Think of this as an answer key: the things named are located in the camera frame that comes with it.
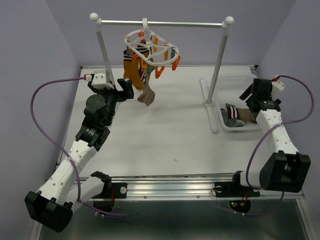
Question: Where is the aluminium rail frame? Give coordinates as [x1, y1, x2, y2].
[30, 174, 318, 240]

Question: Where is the white plastic laundry basket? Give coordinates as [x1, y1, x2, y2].
[213, 73, 260, 132]

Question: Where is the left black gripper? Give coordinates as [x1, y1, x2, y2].
[87, 78, 133, 126]

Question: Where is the maroon white striped sock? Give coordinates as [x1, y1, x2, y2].
[137, 71, 155, 107]

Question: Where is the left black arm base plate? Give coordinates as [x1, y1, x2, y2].
[99, 182, 128, 199]

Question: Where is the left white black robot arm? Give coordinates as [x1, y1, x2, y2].
[24, 74, 134, 233]

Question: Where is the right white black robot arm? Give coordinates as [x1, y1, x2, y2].
[230, 75, 311, 195]

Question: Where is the teal clothes peg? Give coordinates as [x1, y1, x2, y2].
[146, 65, 155, 75]

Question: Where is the yellow orange clothes peg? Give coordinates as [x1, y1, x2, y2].
[171, 55, 181, 71]

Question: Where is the mustard brown striped sock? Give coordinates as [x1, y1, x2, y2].
[123, 50, 136, 80]

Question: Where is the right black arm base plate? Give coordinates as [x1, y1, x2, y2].
[214, 181, 260, 198]

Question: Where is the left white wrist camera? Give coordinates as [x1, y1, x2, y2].
[84, 69, 115, 90]

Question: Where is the white round clip hanger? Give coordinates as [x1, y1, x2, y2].
[124, 18, 180, 72]

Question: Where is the white clothes drying rack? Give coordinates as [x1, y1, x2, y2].
[89, 12, 234, 133]

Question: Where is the beige sock in basket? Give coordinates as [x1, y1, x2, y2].
[237, 108, 257, 124]

